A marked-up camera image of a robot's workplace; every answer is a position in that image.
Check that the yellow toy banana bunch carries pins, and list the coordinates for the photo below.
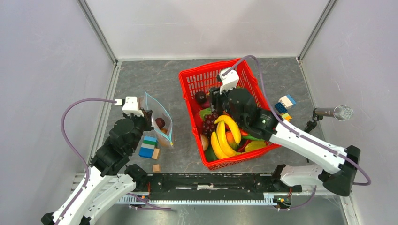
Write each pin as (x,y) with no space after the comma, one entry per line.
(219,141)

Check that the wooden block beside stack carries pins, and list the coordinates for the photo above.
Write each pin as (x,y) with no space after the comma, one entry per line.
(156,153)

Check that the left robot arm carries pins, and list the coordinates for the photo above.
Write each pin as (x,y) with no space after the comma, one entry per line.
(85,205)

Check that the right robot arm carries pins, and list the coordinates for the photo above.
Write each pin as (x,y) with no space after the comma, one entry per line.
(334,167)

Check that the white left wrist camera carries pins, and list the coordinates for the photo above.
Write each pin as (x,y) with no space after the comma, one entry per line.
(130,105)

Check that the red toy chili pepper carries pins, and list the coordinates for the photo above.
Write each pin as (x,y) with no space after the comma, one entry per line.
(244,141)

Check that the brown toy potato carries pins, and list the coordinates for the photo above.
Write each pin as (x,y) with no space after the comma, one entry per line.
(164,143)

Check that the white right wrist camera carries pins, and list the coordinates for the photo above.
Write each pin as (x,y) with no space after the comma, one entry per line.
(229,79)

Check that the clear zip top bag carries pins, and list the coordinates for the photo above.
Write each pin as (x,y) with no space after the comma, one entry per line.
(158,110)

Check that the dark green toy avocado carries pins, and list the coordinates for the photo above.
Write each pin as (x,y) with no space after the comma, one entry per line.
(210,155)

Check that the orange toy fruit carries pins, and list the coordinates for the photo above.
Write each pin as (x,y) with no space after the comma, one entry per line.
(231,141)

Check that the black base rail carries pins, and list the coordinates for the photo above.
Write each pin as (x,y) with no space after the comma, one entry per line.
(211,188)

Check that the yellow green toy block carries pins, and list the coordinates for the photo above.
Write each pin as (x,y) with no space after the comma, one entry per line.
(286,116)

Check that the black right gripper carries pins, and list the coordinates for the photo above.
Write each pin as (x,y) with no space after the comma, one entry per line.
(215,98)

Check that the white blue toy block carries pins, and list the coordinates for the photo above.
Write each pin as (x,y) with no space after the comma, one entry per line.
(287,101)

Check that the purple toy grapes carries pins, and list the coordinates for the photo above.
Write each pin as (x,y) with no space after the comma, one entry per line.
(209,124)

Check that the red plastic basket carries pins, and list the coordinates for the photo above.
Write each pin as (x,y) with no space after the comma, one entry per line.
(203,78)

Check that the blue green stacked blocks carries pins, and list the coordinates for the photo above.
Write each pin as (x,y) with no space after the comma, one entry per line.
(147,147)

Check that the green toy pepper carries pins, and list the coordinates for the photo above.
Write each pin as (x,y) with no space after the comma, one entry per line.
(249,137)

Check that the yellow toy starfruit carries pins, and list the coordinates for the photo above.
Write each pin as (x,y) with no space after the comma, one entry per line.
(255,145)

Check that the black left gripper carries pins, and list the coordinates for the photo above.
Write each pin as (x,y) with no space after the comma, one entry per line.
(147,118)

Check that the silver microphone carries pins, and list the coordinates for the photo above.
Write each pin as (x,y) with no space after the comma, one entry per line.
(341,113)

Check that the small wooden cube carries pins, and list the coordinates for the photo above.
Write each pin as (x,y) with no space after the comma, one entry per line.
(156,168)

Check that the dark round toy plum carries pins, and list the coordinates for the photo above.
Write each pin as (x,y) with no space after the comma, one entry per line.
(200,97)

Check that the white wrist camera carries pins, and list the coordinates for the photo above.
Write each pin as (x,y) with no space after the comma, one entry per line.
(130,105)
(229,79)

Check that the dark blue toy block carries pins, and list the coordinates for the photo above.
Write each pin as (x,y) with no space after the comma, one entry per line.
(280,108)

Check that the toy onion half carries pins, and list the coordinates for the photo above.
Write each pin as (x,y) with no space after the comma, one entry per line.
(204,142)

